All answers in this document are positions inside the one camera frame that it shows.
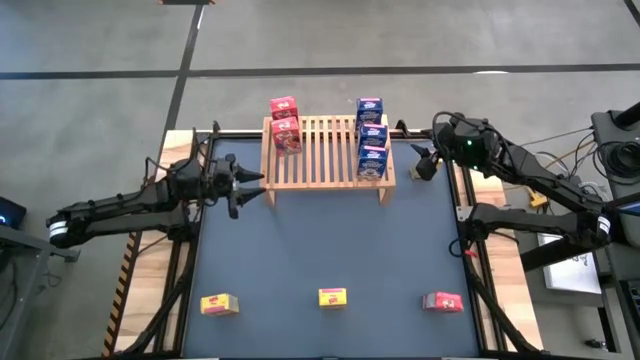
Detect black computer tower blue lights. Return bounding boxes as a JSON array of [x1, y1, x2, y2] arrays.
[[0, 196, 28, 231]]

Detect white printed sheet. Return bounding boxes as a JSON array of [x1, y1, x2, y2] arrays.
[[536, 229, 604, 295]]

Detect blue Frosted Flakes cereal box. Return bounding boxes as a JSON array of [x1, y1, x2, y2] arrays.
[[356, 145, 390, 181], [355, 97, 385, 126], [358, 123, 390, 150]]

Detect grey equipment stand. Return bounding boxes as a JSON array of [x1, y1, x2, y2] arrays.
[[589, 102, 640, 201]]

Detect black diagonal support beam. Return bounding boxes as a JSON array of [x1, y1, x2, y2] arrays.
[[519, 204, 640, 274]]

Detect wooden slatted shelf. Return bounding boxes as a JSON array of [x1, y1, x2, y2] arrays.
[[258, 113, 397, 209]]

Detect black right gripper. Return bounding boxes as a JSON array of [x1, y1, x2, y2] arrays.
[[409, 119, 457, 183]]

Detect coiled black cable bundle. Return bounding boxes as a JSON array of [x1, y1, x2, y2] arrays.
[[597, 141, 640, 180]]

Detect black aluminium table frame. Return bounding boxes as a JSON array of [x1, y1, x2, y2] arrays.
[[114, 119, 544, 360]]

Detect dark blue table mat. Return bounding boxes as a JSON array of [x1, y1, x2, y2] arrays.
[[182, 137, 481, 359]]

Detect dark grey equipment cabinet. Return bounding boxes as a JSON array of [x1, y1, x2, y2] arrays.
[[597, 239, 640, 360]]

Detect red Froot Loops cereal box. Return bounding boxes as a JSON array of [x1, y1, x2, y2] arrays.
[[421, 291, 465, 314], [271, 117, 304, 156], [269, 95, 300, 122]]

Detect grey metal cart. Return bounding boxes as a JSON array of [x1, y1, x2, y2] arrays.
[[0, 224, 81, 360]]

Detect thin grey cable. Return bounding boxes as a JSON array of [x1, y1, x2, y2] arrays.
[[519, 127, 596, 149]]

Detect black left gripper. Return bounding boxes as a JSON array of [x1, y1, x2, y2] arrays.
[[209, 153, 268, 221]]

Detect yellow black hazard tape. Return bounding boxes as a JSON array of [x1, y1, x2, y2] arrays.
[[102, 232, 141, 357]]

